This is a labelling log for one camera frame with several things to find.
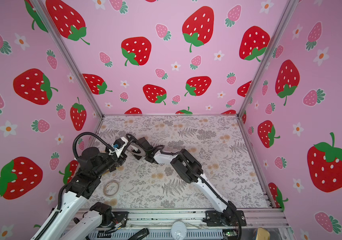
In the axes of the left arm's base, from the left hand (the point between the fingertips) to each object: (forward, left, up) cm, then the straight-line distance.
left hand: (127, 141), depth 70 cm
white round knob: (-33, -25, -23) cm, 47 cm away
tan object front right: (-34, -63, -25) cm, 76 cm away
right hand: (+13, +7, -26) cm, 30 cm away
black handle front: (-34, -8, -25) cm, 43 cm away
